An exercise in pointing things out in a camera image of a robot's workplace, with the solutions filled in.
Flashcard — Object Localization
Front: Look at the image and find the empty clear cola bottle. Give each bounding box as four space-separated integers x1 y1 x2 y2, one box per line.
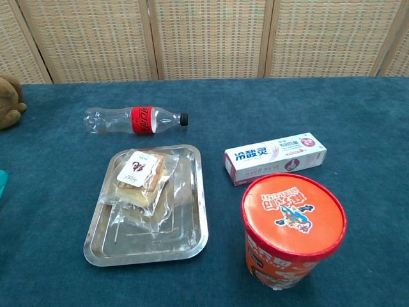
83 106 189 135

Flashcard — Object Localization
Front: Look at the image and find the white toothpaste box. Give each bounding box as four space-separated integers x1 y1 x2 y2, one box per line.
224 132 328 187

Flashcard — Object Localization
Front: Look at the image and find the brown plush toy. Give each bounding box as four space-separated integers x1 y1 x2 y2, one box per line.
0 73 28 130

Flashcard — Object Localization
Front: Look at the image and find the blue felt table cloth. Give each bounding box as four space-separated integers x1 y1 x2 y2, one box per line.
0 75 409 307

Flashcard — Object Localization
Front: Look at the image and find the orange instant noodle cup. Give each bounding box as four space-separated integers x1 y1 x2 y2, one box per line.
241 173 348 291

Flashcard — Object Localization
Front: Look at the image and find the metal tray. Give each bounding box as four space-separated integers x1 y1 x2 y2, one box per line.
82 144 210 268

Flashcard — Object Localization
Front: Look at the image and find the woven rattan folding screen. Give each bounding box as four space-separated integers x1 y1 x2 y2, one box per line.
0 0 409 84

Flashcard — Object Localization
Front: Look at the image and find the plastic-wrapped sandwich with white label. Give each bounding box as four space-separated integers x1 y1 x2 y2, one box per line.
98 148 180 233

